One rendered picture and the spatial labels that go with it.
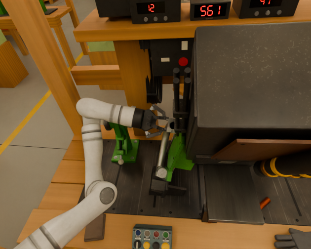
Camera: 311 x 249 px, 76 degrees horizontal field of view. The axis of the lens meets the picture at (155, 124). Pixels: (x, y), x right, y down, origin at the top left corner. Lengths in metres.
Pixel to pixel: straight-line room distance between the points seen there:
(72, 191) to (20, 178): 1.53
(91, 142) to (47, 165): 1.81
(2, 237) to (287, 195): 2.14
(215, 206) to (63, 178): 0.78
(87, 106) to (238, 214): 0.60
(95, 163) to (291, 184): 0.85
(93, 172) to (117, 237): 0.29
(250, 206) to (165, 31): 0.61
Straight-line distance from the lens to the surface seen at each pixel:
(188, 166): 0.77
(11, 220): 2.37
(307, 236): 1.00
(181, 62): 0.76
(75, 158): 1.22
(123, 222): 0.94
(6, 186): 2.63
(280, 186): 1.09
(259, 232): 0.97
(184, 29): 0.71
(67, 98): 1.14
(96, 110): 0.74
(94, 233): 0.93
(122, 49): 0.89
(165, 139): 0.88
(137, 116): 0.72
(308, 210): 1.08
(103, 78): 1.10
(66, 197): 1.11
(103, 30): 0.75
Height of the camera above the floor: 1.77
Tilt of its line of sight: 45 degrees down
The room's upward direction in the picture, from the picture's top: 6 degrees counter-clockwise
